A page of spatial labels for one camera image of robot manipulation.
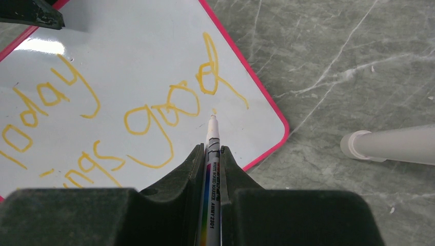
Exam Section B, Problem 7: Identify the white marker pen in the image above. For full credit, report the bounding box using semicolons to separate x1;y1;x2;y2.
195;115;221;245

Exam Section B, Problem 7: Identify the red-framed whiteboard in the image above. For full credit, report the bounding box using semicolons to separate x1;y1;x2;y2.
1;1;289;198

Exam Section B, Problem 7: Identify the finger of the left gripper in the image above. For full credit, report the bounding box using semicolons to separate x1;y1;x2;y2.
1;0;65;30

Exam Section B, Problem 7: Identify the white PVC pipe frame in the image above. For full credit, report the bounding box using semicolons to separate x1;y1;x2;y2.
340;124;434;166

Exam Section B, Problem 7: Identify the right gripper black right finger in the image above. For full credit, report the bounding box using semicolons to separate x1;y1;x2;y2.
220;146;384;245

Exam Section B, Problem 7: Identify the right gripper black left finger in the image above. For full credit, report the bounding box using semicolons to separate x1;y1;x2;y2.
1;144;204;245

